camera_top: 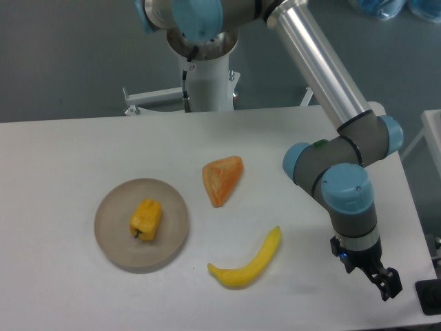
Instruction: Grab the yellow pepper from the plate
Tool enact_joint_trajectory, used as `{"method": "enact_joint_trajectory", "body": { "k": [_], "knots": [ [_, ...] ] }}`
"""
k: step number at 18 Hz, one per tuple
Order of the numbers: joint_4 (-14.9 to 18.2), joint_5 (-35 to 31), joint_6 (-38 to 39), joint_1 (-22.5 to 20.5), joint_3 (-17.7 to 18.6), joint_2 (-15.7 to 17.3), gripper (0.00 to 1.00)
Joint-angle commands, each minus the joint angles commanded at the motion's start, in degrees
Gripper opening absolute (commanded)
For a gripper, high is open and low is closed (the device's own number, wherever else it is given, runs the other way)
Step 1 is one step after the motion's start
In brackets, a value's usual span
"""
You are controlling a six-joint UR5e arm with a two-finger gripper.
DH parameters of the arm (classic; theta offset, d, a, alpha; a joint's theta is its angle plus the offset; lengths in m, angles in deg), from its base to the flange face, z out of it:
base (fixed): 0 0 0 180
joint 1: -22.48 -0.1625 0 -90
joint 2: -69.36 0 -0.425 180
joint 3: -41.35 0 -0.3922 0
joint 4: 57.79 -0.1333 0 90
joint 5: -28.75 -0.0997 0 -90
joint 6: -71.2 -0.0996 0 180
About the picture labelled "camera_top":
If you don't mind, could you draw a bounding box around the white side table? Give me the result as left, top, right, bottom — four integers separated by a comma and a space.
400, 110, 440, 165

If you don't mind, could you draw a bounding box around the beige round plate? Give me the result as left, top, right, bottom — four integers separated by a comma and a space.
94, 179, 189, 273

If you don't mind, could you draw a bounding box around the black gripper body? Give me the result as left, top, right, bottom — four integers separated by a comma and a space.
330, 237, 383, 274

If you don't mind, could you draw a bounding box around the yellow toy banana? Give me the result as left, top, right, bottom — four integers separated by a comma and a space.
207, 226, 282, 288

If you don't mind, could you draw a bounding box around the blue plastic bag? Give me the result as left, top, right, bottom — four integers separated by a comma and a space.
348, 0, 406, 21
407, 0, 440, 23

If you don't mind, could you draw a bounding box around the orange toy sandwich triangle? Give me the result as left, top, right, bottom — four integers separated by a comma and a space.
202, 155, 244, 208

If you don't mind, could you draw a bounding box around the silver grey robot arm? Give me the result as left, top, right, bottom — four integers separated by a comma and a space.
135, 1, 403, 300

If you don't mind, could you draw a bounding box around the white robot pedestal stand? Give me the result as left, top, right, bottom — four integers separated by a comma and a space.
123, 54, 240, 116

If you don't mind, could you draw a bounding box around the black box at table edge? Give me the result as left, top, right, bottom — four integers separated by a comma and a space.
415, 279, 440, 316

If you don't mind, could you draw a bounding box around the yellow toy bell pepper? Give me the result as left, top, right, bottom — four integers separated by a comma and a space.
130, 199, 162, 241

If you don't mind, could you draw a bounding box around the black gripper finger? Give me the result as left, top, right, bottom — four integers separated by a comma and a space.
378, 266, 402, 299
365, 269, 389, 301

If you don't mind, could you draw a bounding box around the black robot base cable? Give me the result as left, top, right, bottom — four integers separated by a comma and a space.
181, 45, 200, 113

